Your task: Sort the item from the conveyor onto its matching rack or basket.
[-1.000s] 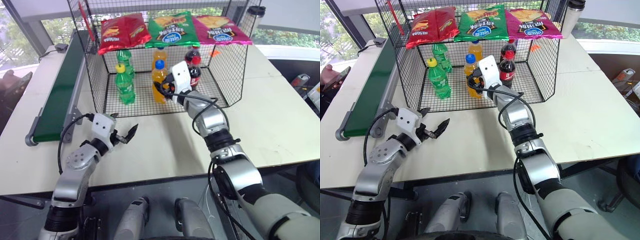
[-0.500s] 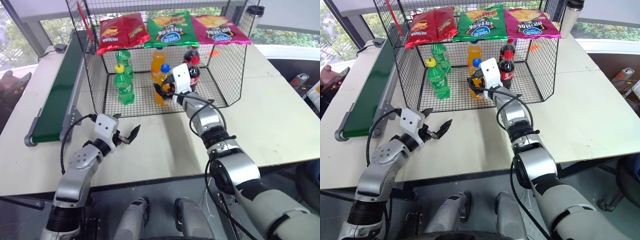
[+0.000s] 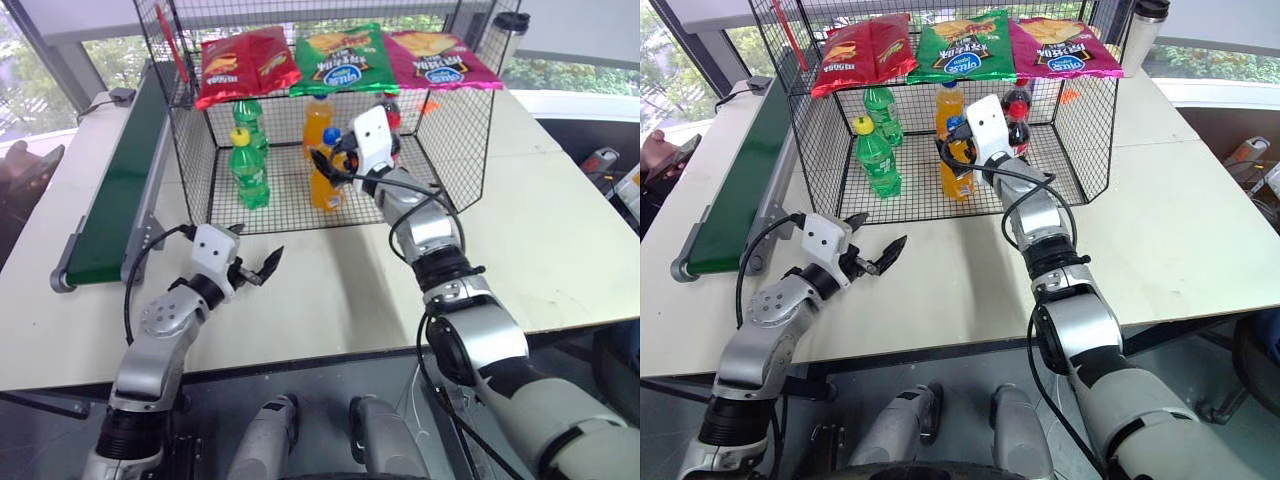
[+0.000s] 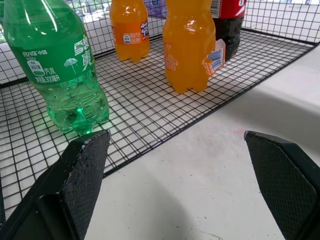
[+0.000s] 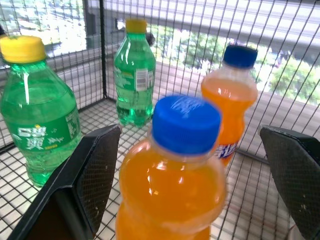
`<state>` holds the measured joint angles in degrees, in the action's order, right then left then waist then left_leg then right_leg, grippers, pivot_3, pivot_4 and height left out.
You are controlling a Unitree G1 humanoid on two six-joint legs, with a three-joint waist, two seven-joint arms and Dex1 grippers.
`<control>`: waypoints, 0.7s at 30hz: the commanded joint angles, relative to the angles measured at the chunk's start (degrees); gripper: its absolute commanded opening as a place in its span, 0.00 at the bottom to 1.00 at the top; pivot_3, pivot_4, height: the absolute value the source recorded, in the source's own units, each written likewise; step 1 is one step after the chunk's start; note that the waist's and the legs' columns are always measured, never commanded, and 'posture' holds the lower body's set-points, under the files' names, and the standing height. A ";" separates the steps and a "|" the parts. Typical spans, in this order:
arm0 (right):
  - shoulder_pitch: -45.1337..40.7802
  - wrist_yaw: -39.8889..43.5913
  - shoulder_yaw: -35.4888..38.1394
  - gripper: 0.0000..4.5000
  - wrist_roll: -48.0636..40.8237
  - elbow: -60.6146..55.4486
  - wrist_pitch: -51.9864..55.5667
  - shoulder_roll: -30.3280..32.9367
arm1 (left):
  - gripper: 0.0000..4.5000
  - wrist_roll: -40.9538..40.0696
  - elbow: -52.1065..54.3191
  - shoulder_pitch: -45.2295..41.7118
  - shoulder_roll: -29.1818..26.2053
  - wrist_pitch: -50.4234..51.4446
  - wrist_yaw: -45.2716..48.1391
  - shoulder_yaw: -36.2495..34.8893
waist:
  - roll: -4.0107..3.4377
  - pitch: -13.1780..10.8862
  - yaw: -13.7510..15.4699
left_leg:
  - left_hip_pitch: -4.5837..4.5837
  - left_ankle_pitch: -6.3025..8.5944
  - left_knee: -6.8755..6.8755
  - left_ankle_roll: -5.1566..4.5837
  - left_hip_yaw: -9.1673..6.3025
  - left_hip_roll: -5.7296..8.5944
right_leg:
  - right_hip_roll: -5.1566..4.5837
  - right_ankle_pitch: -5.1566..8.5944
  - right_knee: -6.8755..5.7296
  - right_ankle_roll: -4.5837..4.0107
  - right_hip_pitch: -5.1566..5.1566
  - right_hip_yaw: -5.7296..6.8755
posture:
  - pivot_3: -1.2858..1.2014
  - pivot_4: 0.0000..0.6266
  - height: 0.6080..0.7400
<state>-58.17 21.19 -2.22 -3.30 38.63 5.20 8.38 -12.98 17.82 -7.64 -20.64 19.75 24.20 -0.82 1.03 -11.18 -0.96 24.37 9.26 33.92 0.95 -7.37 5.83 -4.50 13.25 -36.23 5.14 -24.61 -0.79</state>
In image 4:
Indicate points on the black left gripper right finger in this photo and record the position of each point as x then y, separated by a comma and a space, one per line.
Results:
285, 185

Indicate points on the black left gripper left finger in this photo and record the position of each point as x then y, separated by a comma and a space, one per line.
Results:
77, 185

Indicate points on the green Sprite soda bottle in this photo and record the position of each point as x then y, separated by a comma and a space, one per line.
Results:
53, 62

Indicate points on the orange soda bottle intact label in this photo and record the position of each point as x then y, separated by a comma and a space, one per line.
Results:
130, 32

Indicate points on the dark cola bottle red label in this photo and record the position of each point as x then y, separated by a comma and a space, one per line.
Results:
228, 30

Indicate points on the orange soda bottle torn label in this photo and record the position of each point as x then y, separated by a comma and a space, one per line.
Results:
187, 50

